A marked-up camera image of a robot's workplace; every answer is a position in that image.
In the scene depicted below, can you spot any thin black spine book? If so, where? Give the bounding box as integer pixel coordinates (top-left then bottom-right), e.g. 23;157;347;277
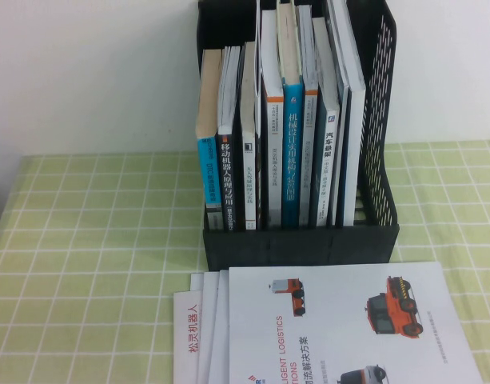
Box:
254;0;265;230

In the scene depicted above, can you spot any white spine paperback book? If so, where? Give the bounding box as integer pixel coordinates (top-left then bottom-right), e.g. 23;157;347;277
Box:
240;41;258;231

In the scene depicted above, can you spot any black plastic book holder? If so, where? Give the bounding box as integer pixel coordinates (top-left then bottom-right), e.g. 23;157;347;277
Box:
196;0;401;270

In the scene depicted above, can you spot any white brochure with red text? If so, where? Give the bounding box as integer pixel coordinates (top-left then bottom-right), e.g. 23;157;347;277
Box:
173;290;204;384

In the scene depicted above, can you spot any cyan spine book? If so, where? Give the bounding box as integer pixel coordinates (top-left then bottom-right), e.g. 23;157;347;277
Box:
195;48;224;232

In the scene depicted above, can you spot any black spine robot book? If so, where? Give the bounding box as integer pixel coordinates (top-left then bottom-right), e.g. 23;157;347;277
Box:
216;46;242;233

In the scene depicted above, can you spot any grey spine orange band book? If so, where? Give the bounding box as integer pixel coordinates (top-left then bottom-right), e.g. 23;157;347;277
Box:
297;3;321;227

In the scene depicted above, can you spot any green checked tablecloth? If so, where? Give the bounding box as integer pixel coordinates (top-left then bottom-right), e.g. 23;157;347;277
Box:
0;139;490;384

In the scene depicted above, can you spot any blue spine mechanical design book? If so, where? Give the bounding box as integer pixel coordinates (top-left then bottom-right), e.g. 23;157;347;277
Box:
276;2;305;230

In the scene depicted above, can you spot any dark teal car suspension book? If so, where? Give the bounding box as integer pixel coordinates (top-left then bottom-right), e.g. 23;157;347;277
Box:
311;16;341;228

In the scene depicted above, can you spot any white spine orange band book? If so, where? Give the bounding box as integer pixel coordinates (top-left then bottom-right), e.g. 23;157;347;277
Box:
261;8;285;230

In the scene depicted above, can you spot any white book dark blue spine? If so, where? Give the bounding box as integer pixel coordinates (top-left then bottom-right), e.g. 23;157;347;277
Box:
333;0;368;230

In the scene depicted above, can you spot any white brochure with orange vehicles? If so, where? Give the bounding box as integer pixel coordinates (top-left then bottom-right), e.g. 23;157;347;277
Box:
228;262;485;384

